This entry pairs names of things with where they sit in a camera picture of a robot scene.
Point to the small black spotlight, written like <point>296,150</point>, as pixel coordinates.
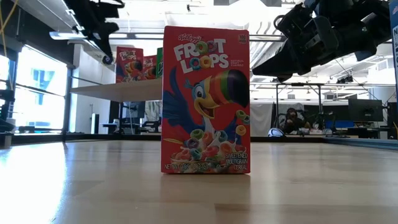
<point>348,78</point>

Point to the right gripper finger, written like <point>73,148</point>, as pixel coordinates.
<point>286,63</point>

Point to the wooden shelf with black frame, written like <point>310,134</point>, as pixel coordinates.
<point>124,91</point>

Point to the blue table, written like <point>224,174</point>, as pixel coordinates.
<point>340,124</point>

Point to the black metal gantry frame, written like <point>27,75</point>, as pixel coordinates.
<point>277,102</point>

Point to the white and blue ball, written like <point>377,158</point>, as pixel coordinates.
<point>275,133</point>

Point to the red Froot Loops cereal box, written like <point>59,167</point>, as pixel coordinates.
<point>205,109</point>
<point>150,68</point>
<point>129,65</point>

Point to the black monitor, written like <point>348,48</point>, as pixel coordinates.
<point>365,110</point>

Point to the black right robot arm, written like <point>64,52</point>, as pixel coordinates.
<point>357,28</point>

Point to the green Apple Jacks cereal box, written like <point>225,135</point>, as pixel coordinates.
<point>159,62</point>

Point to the blue Frosted Flakes cereal box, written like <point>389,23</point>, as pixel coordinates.
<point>395,37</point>

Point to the black overhead beam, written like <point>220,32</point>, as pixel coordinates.
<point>267,38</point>

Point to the person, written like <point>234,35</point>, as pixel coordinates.
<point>292,121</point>

